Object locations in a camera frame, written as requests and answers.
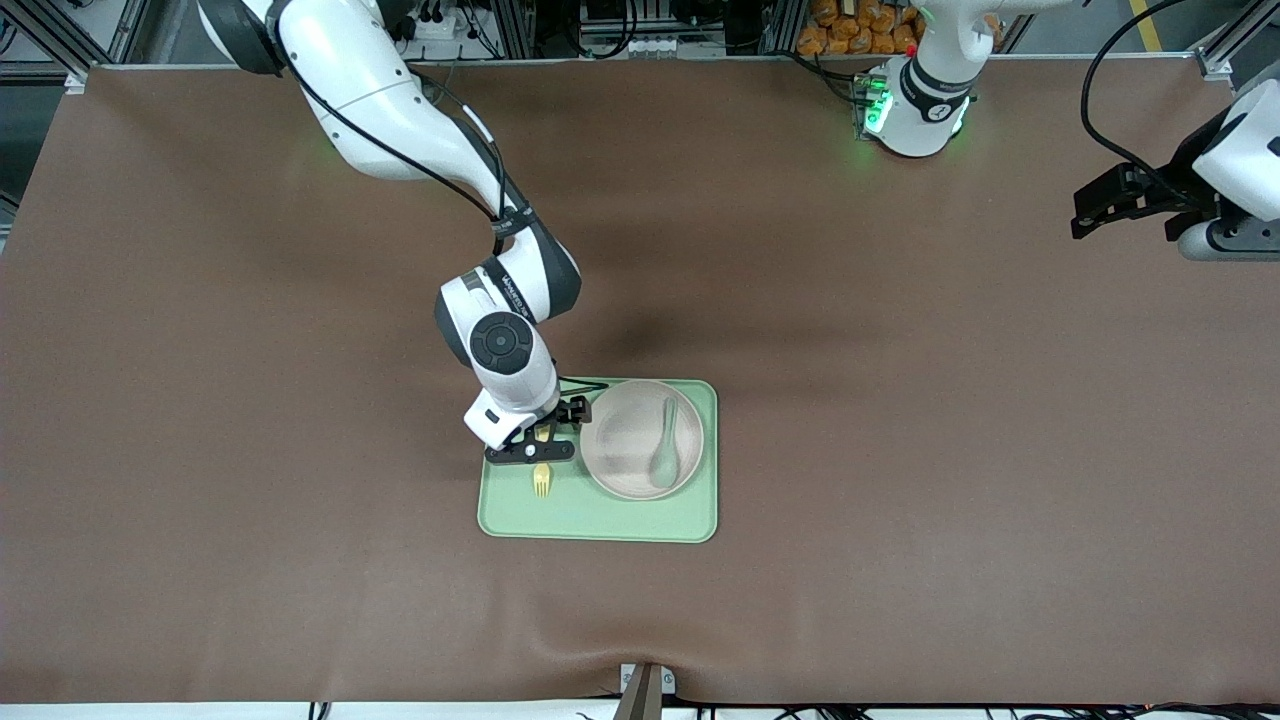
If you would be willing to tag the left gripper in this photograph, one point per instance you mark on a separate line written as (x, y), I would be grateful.
(1180, 177)

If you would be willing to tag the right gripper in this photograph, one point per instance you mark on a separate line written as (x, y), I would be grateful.
(568, 410)

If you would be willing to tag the yellow plastic fork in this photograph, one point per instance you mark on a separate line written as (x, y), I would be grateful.
(541, 482)

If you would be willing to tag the beige round plate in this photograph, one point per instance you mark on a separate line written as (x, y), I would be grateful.
(625, 440)

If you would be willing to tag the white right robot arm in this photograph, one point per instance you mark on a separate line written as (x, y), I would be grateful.
(370, 90)

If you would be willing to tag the light green rectangular tray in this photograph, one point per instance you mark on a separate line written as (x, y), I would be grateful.
(600, 520)

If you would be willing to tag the grey-green plastic spoon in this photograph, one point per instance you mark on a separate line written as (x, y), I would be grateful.
(664, 465)

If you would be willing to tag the brown table cover mat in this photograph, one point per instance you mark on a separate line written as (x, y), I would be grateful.
(300, 550)

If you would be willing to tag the orange round items heap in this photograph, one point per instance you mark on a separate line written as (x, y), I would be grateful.
(850, 30)

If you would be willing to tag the white connector row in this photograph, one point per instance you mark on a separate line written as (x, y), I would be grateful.
(650, 47)

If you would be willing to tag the white power strip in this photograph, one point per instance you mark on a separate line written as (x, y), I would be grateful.
(440, 30)

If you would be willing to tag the aluminium corner frame strut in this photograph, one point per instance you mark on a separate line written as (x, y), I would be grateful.
(1215, 62)

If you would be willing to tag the metal table clamp bracket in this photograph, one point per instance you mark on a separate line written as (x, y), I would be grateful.
(628, 682)

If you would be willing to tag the aluminium frame post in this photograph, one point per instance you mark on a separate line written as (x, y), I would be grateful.
(515, 30)
(785, 30)

